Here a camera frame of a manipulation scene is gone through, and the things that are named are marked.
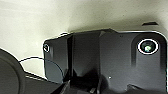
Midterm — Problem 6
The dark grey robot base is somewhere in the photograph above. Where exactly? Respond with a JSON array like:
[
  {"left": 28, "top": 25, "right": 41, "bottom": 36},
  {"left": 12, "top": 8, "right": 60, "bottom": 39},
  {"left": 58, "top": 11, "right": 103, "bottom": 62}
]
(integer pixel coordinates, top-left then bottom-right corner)
[{"left": 25, "top": 29, "right": 168, "bottom": 94}]

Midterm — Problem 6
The thin robot cable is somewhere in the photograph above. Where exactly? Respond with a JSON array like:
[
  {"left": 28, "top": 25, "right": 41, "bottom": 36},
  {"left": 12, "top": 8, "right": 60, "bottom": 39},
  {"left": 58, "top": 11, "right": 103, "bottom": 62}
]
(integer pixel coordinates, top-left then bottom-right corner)
[{"left": 18, "top": 55, "right": 65, "bottom": 78}]

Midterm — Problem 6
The black rounded robot part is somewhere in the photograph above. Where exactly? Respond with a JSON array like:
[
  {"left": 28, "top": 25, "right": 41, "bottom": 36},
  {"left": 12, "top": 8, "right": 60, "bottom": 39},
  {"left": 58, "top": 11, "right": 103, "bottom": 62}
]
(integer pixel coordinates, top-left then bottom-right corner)
[{"left": 0, "top": 47, "right": 27, "bottom": 94}]

